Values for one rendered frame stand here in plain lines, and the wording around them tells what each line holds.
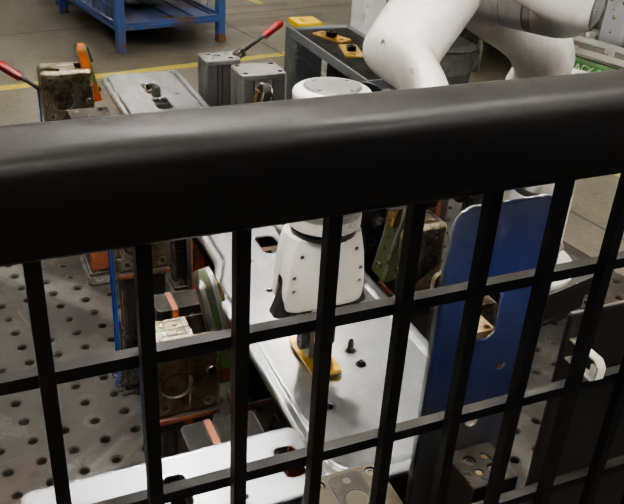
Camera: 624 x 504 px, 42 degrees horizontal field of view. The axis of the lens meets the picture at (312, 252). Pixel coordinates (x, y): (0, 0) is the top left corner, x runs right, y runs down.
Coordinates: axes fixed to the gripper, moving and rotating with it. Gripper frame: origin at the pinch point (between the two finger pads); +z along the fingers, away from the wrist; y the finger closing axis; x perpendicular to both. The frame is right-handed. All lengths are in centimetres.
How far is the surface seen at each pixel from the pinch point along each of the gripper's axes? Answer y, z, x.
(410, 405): -7.0, 3.4, 11.9
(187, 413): 15.4, 10.4, -3.3
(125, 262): 15.4, 8.0, -38.0
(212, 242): 3.0, 3.5, -32.3
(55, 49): -29, 102, -484
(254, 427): 10.4, 5.3, 7.2
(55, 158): 34, -51, 57
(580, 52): -316, 73, -309
